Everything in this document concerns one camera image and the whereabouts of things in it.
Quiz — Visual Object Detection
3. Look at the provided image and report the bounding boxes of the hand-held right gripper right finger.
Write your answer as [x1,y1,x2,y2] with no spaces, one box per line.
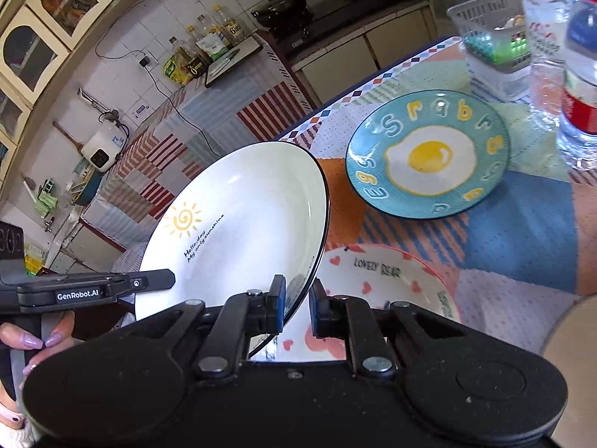
[309,279,437,380]

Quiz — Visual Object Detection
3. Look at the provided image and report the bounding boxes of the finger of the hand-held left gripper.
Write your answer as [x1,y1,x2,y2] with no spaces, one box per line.
[114,268,177,298]

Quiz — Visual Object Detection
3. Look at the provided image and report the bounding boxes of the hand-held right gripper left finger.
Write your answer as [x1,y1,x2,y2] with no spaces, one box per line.
[161,274,287,381]

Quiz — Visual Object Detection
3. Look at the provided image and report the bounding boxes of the pink heart print bowl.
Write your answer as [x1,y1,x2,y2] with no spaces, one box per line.
[275,243,462,362]

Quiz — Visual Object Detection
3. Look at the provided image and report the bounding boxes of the white sun print plate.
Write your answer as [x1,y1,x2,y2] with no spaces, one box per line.
[134,141,331,359]

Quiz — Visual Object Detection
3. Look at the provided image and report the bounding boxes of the blue fried egg plate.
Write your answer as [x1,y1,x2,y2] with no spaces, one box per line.
[346,90,510,219]

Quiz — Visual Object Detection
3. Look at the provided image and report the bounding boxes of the person's left hand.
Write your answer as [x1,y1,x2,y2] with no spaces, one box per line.
[0,312,76,402]

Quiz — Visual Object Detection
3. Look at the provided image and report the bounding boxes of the pink wristband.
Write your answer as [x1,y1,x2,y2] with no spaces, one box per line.
[0,401,27,433]

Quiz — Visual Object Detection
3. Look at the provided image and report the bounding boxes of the white water heater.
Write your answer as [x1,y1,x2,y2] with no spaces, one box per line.
[81,120,130,172]

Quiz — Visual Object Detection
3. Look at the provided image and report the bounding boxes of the striped counter cover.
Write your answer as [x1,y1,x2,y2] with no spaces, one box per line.
[77,32,323,255]

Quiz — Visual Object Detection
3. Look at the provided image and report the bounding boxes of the metal faucet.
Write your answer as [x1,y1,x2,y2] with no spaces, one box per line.
[76,87,121,126]

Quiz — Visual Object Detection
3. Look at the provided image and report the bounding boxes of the patchwork tablecloth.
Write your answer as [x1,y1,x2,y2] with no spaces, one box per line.
[275,35,597,448]

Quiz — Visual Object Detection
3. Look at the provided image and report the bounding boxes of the yellow label oil bottle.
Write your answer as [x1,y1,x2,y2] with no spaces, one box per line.
[185,25,212,78]

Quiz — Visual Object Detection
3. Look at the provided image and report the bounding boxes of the cream base cabinet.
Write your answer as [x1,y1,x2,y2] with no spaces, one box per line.
[298,4,440,103]

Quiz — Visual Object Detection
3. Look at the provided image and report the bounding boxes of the clear oil bottle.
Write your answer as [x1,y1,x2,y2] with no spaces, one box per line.
[212,6,246,48]

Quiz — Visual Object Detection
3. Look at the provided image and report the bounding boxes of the clear plastic box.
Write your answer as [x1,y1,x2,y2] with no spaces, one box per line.
[466,53,533,103]

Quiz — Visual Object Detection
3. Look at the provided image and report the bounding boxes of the black wok with lid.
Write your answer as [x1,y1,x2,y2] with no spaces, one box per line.
[251,0,309,29]

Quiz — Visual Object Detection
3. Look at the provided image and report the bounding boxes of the black gas stove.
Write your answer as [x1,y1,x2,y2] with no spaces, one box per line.
[279,0,423,53]

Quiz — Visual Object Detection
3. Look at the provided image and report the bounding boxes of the red label water bottle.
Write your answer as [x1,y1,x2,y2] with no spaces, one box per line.
[556,0,597,171]

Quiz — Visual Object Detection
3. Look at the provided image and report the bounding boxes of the clear plastic basket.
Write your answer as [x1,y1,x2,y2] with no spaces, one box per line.
[447,0,533,74]

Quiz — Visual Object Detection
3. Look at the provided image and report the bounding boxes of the clear label water bottle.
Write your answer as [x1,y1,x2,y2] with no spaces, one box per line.
[521,0,575,132]

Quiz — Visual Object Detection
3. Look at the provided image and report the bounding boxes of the black cable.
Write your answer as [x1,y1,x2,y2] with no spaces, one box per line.
[96,38,230,162]

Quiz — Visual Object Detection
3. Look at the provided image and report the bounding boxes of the cream wall cabinet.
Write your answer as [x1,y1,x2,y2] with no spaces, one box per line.
[0,0,157,197]

